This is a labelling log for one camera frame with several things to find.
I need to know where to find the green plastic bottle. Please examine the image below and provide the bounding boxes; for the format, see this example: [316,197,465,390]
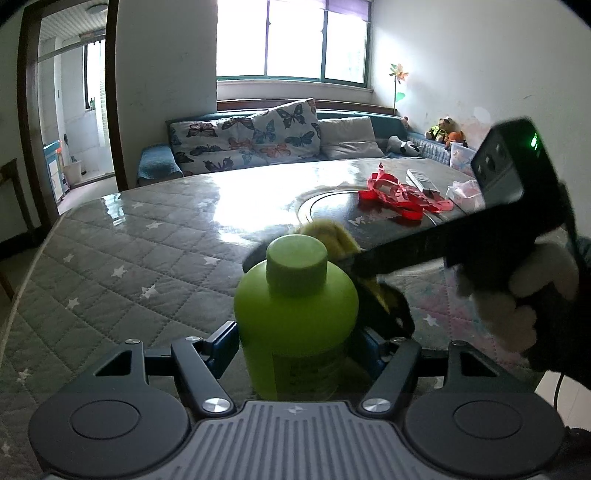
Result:
[235,234,359,402]

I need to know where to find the yellow grey cleaning cloth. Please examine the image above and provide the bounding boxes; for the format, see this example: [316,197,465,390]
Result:
[242,220,415,339]

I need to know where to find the right hand white glove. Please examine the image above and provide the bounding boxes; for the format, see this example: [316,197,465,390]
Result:
[456,243,580,353]

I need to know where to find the white plastic bag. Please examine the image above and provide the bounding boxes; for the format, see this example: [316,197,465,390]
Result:
[446,179,485,213]

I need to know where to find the clear plastic storage box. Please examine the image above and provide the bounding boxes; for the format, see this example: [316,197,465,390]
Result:
[450,142,476,178]

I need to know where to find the plush teddy bear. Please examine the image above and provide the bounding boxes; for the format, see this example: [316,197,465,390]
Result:
[425,116,467,150]

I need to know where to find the small flat box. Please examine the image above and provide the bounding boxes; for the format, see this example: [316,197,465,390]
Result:
[406,169,440,195]

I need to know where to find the grey quilted star tablecloth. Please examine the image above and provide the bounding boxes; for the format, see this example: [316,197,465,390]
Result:
[0,157,546,480]

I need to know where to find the red plastic bag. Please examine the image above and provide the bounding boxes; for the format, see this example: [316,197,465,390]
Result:
[358,163,455,221]

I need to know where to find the black white plush toy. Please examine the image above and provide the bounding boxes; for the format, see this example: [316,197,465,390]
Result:
[387,135,421,157]

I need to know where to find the round induction cooktop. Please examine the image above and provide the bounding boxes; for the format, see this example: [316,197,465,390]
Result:
[297,188,442,239]

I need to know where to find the colourful pinwheel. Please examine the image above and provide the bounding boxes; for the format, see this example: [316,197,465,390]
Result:
[389,63,409,113]

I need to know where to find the white cushion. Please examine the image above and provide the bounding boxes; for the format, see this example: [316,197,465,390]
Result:
[318,116,384,160]

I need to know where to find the large butterfly print pillow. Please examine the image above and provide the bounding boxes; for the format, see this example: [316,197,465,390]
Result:
[168,117,269,175]

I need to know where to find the teal sofa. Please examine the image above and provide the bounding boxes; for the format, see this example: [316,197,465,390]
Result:
[136,99,451,186]

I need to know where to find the dark wooden side table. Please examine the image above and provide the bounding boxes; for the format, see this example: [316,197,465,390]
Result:
[1,158,34,260]

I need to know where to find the white bucket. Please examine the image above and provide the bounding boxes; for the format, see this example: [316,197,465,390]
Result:
[63,161,82,188]

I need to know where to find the blue white cabinet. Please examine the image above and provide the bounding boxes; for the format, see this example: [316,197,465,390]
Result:
[43,140,69,204]

